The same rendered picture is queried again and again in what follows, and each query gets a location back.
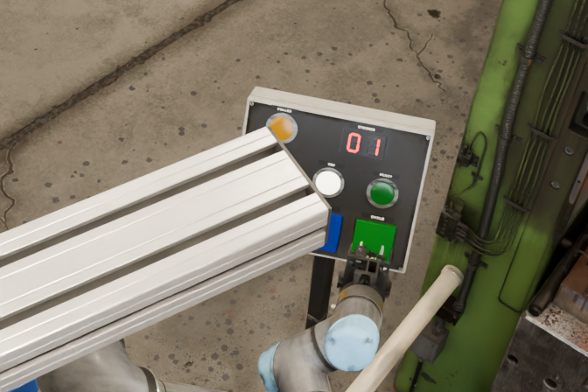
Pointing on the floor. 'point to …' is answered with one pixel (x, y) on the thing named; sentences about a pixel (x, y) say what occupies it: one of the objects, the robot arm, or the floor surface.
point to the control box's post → (319, 289)
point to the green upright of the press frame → (525, 249)
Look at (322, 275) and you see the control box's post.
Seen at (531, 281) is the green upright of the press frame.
